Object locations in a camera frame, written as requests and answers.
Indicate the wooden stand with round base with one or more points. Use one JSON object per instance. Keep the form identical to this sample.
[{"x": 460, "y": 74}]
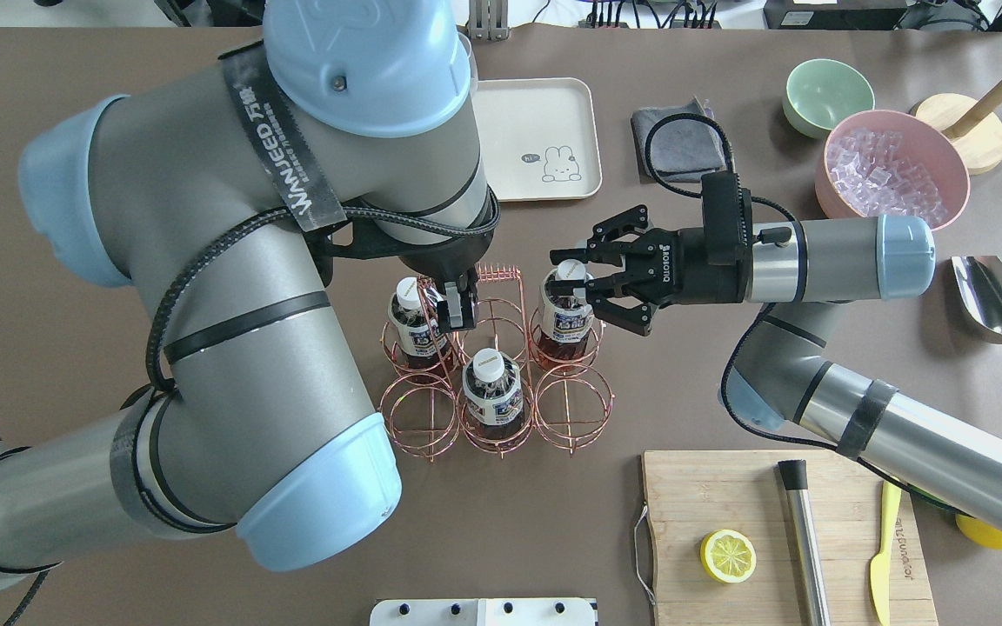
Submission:
[{"x": 970, "y": 125}]

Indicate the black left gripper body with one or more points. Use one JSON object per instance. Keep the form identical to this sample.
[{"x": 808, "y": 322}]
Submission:
[{"x": 459, "y": 309}]

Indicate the bamboo cutting board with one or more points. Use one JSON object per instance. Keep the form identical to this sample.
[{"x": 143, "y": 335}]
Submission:
[{"x": 691, "y": 493}]

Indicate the folded grey cloth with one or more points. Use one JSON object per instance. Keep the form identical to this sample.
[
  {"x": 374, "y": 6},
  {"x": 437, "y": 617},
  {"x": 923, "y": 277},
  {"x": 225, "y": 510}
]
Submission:
[{"x": 682, "y": 150}]

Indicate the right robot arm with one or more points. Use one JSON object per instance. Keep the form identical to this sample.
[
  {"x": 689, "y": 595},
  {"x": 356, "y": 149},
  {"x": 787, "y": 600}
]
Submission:
[{"x": 812, "y": 356}]

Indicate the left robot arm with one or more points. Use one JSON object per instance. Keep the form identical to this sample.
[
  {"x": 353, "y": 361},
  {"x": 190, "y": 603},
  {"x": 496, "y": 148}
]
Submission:
[{"x": 348, "y": 130}]

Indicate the half lemon slice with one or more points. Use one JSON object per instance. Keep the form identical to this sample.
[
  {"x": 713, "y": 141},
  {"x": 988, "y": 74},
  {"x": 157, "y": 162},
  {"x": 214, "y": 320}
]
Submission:
[{"x": 728, "y": 556}]

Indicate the pink bowl of ice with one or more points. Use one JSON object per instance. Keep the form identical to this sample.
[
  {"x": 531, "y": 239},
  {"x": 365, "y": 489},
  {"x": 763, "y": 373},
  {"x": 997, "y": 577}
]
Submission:
[{"x": 889, "y": 163}]

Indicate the yellow plastic knife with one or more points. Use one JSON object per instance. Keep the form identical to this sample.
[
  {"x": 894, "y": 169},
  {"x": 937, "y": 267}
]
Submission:
[{"x": 879, "y": 567}]

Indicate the green ceramic bowl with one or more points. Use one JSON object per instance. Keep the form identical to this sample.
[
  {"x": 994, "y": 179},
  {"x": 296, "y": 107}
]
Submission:
[{"x": 821, "y": 92}]

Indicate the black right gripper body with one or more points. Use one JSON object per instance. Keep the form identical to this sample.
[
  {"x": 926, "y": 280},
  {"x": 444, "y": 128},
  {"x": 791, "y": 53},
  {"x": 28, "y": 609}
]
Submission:
[{"x": 685, "y": 271}]

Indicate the tea bottle white cap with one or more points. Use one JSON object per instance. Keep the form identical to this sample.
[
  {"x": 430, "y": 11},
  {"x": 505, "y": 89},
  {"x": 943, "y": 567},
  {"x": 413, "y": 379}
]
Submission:
[{"x": 565, "y": 321}]

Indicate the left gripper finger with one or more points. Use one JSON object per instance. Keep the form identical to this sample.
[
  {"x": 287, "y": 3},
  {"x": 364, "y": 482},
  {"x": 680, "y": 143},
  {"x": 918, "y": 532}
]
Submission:
[
  {"x": 442, "y": 310},
  {"x": 465, "y": 302}
]

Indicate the copper wire bottle basket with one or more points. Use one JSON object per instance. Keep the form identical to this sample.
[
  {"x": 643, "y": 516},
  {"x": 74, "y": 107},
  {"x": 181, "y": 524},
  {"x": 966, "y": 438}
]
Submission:
[{"x": 425, "y": 411}]

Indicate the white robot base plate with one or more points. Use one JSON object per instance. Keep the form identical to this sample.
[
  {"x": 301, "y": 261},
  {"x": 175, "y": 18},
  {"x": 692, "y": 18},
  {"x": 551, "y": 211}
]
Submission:
[{"x": 549, "y": 610}]

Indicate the steel muddler black tip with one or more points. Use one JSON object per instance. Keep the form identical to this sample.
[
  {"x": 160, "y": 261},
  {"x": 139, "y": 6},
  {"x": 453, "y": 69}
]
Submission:
[{"x": 792, "y": 473}]

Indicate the cream rabbit serving tray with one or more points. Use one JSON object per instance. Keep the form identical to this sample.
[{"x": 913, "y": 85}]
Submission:
[{"x": 538, "y": 139}]

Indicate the yellow lemon lower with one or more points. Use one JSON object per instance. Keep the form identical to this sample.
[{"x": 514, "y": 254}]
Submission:
[{"x": 978, "y": 532}]

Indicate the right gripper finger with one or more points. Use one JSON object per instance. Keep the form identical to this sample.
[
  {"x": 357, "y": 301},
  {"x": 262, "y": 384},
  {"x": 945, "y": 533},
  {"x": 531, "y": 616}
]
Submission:
[
  {"x": 581, "y": 254},
  {"x": 594, "y": 289}
]

